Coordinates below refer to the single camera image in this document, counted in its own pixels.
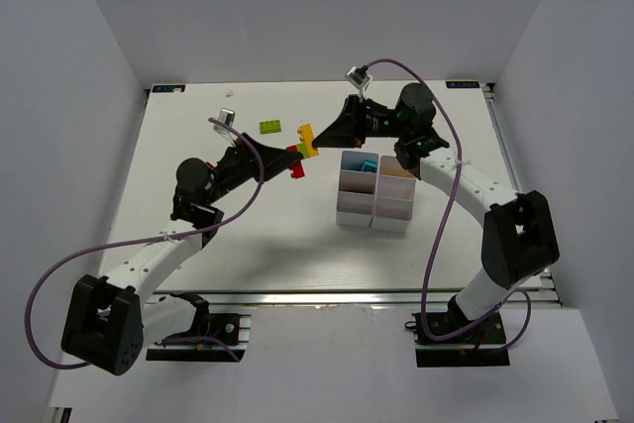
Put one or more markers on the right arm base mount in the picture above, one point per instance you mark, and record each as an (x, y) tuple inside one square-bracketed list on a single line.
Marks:
[(477, 348)]

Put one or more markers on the lime green lego brick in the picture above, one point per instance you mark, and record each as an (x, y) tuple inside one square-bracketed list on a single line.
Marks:
[(270, 127)]

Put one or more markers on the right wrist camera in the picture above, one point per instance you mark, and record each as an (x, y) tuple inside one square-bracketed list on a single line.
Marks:
[(359, 77)]

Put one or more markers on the left blue corner label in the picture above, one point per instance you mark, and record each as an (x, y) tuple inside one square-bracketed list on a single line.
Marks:
[(168, 88)]

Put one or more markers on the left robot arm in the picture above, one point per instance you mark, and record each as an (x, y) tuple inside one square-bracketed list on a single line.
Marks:
[(111, 317)]

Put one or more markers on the yellow lego brick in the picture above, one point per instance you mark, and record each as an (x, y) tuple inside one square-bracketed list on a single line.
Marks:
[(305, 144)]

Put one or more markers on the teal curved lego brick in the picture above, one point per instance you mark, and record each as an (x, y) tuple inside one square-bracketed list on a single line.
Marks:
[(369, 166)]

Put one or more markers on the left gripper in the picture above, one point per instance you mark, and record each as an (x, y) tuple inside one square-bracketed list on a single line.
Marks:
[(243, 157)]

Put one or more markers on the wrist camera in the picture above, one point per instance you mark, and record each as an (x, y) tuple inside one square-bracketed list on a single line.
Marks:
[(359, 77), (225, 119)]

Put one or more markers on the red lego brick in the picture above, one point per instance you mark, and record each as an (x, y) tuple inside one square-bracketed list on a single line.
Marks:
[(297, 170)]

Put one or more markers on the right white divided container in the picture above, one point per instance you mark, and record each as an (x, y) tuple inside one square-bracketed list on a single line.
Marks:
[(394, 196)]

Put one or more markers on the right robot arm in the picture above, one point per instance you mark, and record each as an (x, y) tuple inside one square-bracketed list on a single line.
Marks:
[(518, 234)]

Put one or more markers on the aluminium rail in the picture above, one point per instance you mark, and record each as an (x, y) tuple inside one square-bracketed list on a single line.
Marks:
[(316, 299)]

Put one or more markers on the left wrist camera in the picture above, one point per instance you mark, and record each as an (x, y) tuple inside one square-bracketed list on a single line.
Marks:
[(225, 119)]

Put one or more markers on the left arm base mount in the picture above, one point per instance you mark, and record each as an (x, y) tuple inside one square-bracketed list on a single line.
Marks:
[(187, 328)]

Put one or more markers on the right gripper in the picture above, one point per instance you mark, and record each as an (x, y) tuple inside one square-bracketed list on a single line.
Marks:
[(357, 119)]

